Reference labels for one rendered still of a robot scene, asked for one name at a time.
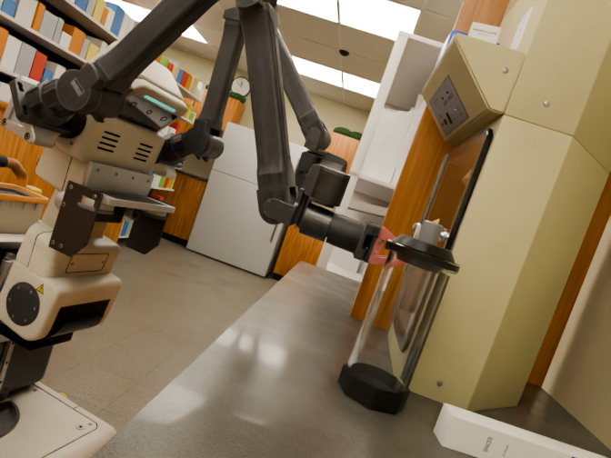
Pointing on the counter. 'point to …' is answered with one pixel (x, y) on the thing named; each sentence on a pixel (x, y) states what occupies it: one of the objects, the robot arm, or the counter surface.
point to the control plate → (448, 106)
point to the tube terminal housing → (525, 208)
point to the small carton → (485, 32)
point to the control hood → (475, 81)
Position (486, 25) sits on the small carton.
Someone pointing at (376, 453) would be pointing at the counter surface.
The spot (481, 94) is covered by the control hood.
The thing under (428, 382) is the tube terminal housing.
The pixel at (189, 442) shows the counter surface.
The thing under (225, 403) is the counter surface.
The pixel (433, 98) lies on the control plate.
